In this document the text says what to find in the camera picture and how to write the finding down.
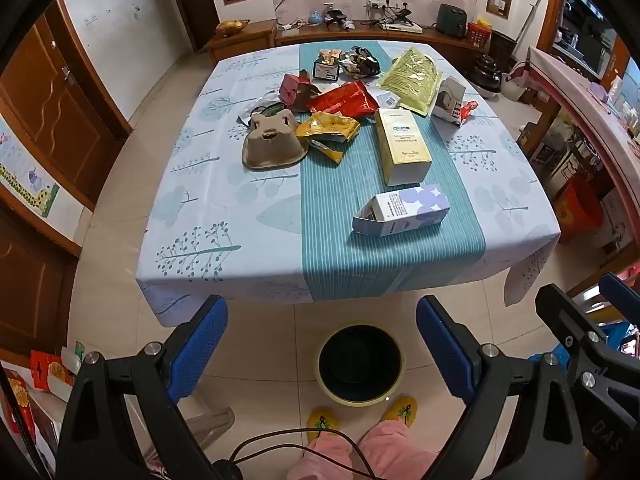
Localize grey plastic stool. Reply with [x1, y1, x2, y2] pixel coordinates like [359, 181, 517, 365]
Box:
[139, 392, 235, 478]

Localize small black white box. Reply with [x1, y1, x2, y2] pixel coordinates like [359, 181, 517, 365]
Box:
[312, 49, 343, 82]

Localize red foil snack bag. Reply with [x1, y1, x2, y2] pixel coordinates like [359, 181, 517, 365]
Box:
[306, 81, 378, 119]

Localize red plastic bucket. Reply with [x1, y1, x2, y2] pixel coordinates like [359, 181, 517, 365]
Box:
[553, 174, 604, 244]

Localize red plastic basket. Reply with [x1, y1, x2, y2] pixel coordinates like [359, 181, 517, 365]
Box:
[466, 23, 491, 49]

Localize white red torn box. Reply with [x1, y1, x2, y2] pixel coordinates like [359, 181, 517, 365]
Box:
[432, 77, 478, 127]

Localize leaf pattern teal tablecloth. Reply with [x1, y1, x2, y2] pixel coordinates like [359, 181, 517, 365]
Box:
[137, 44, 560, 327]

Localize round yellow trash bin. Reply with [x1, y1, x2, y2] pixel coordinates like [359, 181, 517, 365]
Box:
[314, 323, 405, 408]

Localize fruit bowl on cabinet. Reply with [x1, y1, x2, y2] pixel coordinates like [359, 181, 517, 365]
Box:
[216, 20, 250, 37]

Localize blue plastic stool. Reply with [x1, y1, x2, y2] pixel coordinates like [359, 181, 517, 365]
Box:
[551, 322, 637, 365]

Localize tall yellow white carton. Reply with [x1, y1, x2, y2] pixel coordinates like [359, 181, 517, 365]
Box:
[374, 108, 432, 186]

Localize purple white small carton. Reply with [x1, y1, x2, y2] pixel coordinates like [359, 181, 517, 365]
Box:
[352, 184, 450, 237]

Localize dark grey air fryer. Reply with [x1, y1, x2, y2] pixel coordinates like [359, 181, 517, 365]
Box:
[436, 3, 468, 38]

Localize yellow snack bag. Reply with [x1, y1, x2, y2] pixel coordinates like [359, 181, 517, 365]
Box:
[295, 112, 360, 165]

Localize green yellow pouch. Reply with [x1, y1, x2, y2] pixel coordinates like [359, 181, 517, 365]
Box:
[378, 47, 442, 117]

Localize white printed plastic wrapper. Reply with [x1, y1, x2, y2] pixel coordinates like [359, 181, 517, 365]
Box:
[236, 90, 285, 128]

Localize dark wrapper pile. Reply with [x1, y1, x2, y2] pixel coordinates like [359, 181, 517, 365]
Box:
[340, 46, 381, 79]

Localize pink trouser legs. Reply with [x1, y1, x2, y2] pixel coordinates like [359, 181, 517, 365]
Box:
[286, 419, 437, 480]

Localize black thin cable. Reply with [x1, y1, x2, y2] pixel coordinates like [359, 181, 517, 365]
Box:
[211, 427, 386, 480]

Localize red paper box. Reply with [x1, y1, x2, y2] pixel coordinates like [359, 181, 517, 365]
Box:
[279, 70, 320, 113]

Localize brown pulp cup tray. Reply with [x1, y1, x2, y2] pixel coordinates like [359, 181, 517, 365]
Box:
[242, 108, 309, 171]

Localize white flat set-top box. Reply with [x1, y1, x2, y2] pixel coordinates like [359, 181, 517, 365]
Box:
[378, 21, 423, 34]

